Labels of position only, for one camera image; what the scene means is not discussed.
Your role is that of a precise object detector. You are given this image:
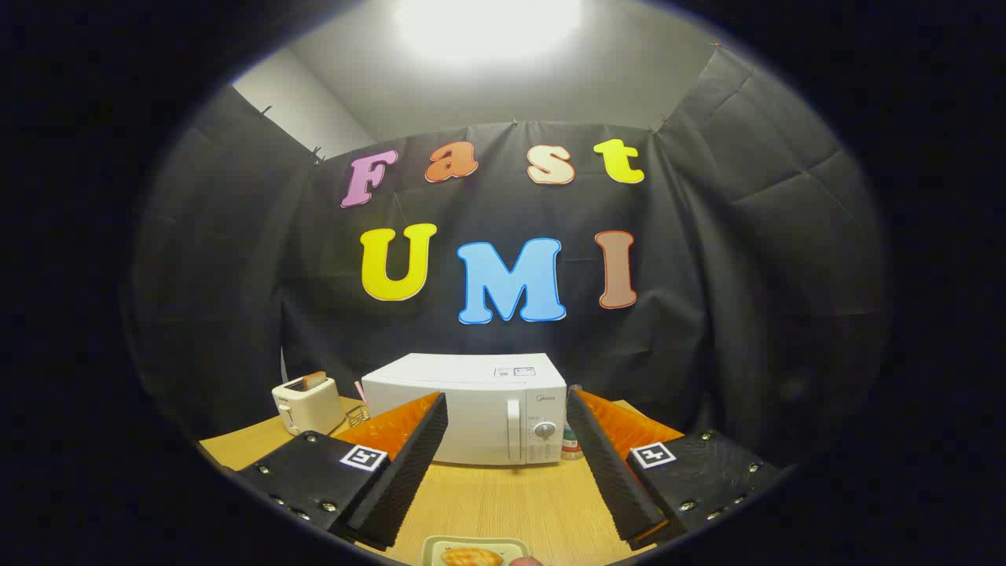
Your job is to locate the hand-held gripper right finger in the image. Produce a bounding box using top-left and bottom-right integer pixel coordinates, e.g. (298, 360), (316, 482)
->
(566, 388), (787, 551)

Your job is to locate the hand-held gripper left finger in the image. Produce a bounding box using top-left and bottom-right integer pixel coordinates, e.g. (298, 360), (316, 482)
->
(236, 391), (449, 551)

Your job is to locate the white microwave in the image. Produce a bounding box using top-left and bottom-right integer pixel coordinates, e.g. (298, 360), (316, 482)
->
(362, 352), (568, 466)

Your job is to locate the golden bread roll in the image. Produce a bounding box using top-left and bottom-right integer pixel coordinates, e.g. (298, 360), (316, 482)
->
(440, 547), (504, 566)

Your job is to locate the clear plastic water bottle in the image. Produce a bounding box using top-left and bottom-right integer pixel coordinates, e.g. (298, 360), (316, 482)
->
(562, 384), (586, 461)

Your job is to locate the pale green speckled plate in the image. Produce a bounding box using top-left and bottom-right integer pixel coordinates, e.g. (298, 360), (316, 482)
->
(422, 536), (531, 566)

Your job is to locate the white toaster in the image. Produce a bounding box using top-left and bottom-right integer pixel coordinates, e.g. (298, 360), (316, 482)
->
(272, 376), (344, 436)

